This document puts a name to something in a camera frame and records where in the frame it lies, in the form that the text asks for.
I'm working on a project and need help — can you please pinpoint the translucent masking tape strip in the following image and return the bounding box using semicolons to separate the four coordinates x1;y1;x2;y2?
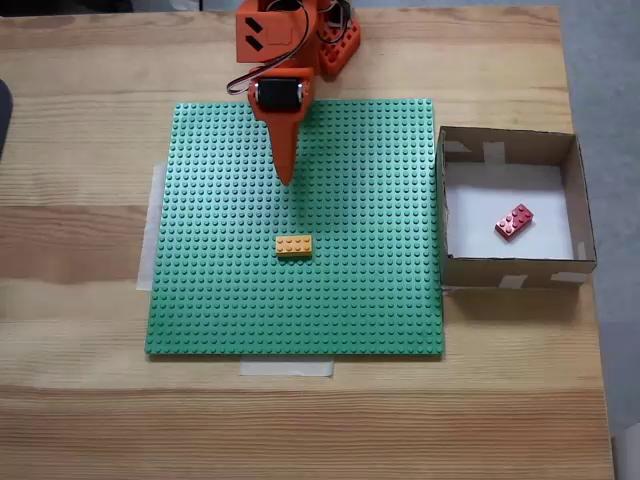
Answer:
136;160;169;293
238;355;335;378

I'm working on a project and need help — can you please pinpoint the green lego baseplate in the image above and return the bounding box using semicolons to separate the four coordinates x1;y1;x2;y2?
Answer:
144;98;446;357

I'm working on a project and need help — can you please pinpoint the yellow lego block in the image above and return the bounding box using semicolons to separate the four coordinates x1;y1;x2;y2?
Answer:
275;234;314;260

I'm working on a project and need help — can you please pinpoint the black rounded object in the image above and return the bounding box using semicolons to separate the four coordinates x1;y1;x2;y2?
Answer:
0;78;14;164

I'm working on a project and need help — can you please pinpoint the red lego block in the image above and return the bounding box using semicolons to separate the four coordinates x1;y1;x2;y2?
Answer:
494;202;537;245

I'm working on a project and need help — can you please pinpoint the cardboard box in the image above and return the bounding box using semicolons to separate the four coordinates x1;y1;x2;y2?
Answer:
436;125;599;291

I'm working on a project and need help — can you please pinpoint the gripper servo cable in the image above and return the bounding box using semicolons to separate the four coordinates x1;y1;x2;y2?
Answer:
226;0;321;97

